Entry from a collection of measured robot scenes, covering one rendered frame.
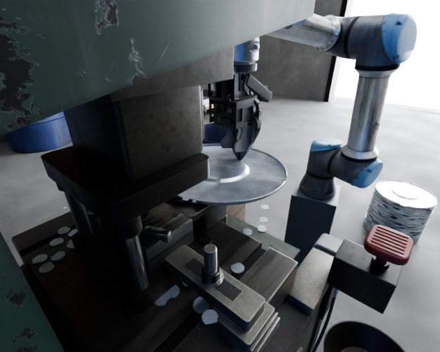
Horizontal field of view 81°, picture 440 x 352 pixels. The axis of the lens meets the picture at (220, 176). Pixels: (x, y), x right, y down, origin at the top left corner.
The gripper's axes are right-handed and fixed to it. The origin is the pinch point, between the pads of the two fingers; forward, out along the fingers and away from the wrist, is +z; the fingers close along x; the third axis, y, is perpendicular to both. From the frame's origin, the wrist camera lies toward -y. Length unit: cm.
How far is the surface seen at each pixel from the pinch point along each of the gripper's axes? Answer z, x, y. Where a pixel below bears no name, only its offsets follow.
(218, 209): 6.0, 5.0, 14.4
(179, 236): 3.1, 7.5, 26.6
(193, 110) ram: -15.9, 7.5, 22.2
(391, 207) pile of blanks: 57, 29, -99
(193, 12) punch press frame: -26.0, 19.5, 33.1
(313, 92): 68, -151, -431
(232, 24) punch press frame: -25.5, 19.5, 29.3
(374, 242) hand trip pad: 3.5, 31.2, 7.9
